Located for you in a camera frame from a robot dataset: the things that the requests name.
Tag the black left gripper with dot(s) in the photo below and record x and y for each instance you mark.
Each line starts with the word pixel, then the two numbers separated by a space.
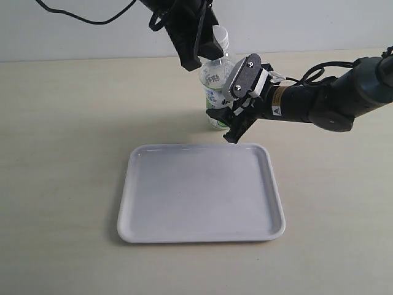
pixel 189 25

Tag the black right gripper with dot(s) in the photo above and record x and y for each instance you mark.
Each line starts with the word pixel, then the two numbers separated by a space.
pixel 224 116

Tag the white bottle cap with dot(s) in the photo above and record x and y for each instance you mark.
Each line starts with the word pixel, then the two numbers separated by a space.
pixel 221 36

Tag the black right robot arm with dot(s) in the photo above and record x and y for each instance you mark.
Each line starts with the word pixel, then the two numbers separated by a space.
pixel 330 95

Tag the white rectangular plastic tray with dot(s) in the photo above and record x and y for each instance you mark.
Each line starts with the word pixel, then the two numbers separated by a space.
pixel 200 193

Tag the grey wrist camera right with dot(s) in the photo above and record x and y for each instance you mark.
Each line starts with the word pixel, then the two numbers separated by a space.
pixel 246 79

